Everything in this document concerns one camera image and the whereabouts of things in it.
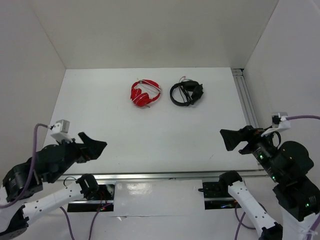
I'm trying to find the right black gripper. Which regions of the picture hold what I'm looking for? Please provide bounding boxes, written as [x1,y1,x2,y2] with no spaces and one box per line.
[218,122,283,180]

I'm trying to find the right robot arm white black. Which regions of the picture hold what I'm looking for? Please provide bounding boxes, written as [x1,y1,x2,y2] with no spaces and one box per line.
[218,124,320,240]

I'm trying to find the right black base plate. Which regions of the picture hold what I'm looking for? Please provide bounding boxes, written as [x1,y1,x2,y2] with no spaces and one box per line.
[198,182,237,210]

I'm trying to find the red headphones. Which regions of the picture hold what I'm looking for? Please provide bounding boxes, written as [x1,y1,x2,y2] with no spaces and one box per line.
[130,79,162,108]

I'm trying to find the black headphones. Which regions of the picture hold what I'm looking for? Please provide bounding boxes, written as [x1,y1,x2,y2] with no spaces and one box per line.
[169,78,204,107]

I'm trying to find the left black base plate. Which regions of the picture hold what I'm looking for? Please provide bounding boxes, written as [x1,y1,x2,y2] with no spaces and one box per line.
[67,183,115,213]

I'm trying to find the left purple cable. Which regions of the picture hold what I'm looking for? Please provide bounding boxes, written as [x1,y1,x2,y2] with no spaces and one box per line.
[0,123,113,240]

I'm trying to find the aluminium rail right side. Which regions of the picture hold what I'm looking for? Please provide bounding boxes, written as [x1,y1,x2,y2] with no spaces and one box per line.
[231,68,259,128]

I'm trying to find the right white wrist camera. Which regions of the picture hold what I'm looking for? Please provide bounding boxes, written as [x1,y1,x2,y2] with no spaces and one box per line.
[261,112,291,137]

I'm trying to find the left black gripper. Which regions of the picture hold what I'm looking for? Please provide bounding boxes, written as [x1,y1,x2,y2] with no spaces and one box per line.
[48,131,108,183]

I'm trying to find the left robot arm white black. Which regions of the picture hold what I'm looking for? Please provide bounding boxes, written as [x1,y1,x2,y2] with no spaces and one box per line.
[0,132,107,240]

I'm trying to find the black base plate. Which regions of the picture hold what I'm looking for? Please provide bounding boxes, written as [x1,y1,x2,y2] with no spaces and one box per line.
[67,183,115,213]
[198,182,237,210]

